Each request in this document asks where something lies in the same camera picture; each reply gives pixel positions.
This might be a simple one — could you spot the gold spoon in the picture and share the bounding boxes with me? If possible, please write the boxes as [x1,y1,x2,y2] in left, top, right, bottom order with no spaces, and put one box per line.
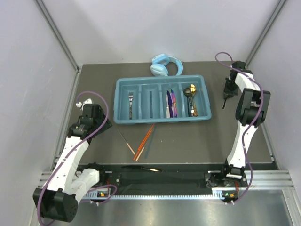
[190,84,198,117]

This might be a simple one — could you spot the iridescent knife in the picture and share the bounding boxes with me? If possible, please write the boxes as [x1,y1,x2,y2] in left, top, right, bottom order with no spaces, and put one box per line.
[171,90,177,112]

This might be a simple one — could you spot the blue plastic cutlery tray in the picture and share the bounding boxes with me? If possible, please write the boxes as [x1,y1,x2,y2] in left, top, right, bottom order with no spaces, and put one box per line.
[113,75,212,124]

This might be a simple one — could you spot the dark blue utensil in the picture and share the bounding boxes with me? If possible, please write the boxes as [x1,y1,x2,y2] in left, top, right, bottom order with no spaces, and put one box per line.
[166,89,178,118]

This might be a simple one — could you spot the silver grey knife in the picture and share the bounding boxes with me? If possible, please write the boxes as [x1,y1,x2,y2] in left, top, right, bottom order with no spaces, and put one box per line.
[121,165,163,172]

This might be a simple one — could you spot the light blue headphones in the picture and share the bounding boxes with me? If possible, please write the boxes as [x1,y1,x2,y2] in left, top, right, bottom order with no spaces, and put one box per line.
[150,54,183,76]

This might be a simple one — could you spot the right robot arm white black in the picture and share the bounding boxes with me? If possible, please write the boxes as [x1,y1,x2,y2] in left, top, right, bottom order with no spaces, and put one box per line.
[219,61,271,186]

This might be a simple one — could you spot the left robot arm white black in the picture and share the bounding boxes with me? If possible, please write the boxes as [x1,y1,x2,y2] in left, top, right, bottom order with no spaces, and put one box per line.
[33,98,112,225]

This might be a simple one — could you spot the patterned fork in tray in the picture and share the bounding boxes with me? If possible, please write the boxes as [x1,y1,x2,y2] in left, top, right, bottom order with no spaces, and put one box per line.
[128,92,134,120]

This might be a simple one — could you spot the orange chopstick lower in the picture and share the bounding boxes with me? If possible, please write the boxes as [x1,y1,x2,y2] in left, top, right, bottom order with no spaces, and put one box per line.
[133,139,147,161]

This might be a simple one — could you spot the orange chopstick long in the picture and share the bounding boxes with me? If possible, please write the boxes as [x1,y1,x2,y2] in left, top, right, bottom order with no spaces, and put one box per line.
[138,124,155,151]

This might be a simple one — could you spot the pink knife in tray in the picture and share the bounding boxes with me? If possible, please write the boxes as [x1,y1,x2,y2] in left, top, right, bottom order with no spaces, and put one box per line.
[166,94,171,118]

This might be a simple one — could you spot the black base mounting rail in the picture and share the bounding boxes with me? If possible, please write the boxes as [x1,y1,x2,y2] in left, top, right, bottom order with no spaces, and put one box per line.
[77,163,247,196]

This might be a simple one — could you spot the slotted cable duct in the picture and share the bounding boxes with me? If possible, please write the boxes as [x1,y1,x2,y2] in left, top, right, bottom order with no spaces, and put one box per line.
[87,189,238,201]

